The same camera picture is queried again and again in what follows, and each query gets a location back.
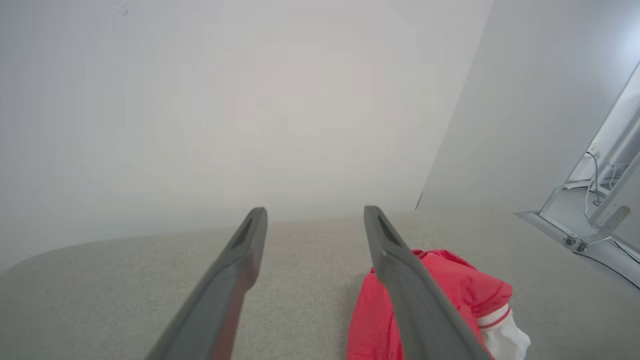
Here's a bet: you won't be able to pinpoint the red Bulls basketball jersey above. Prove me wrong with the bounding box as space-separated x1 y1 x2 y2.
346 249 532 360

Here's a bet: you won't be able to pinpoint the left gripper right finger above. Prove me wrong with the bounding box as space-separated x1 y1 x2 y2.
363 205 493 360

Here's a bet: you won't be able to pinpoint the thin black cable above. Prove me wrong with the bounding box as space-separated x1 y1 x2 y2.
586 151 603 207
574 251 640 291

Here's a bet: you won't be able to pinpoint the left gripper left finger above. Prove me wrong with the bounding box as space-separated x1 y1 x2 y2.
145 207 268 360

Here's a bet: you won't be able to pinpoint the grey metal desk frame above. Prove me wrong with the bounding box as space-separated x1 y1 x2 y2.
515 60 640 266

